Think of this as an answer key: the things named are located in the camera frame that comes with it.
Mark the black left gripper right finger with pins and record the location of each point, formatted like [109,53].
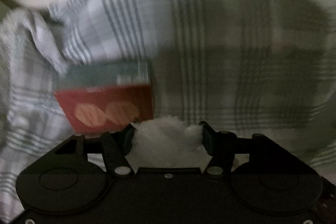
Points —
[220,146]

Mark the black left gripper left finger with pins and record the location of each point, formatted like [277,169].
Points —
[115,147]

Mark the white tissue pack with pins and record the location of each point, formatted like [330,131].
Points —
[167,142]

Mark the red envelope with gold emblem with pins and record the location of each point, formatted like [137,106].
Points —
[106,108]

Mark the grey white plaid cloth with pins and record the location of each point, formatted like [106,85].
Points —
[250,66]

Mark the green cushion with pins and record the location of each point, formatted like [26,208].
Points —
[6,6]

